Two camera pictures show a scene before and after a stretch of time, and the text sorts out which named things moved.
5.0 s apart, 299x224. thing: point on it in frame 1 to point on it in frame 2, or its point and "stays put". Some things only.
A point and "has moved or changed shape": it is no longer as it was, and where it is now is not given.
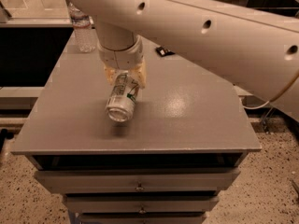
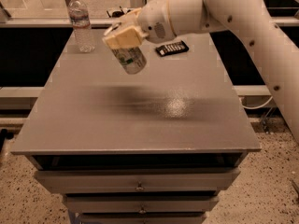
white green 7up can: [122, 97] has moved or changed shape
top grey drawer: [136, 180] stays put
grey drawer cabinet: [182, 145] stays put
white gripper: [120, 59] to [154, 21]
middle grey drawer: [140, 203] stays put
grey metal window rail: [36, 22] stays put
